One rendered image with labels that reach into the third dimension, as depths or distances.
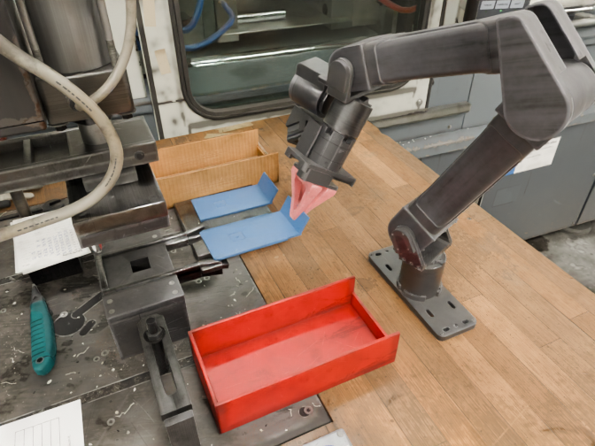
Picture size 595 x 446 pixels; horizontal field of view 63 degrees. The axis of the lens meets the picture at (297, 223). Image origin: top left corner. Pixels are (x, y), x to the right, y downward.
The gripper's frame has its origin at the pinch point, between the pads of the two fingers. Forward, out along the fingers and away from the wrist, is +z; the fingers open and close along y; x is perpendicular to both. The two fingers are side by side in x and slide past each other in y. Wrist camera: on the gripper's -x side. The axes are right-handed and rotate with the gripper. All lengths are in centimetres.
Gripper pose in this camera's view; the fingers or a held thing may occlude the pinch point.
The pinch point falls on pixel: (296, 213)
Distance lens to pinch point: 76.1
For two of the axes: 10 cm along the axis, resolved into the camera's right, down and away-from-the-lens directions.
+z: -4.4, 8.4, 3.1
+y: -7.7, -1.8, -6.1
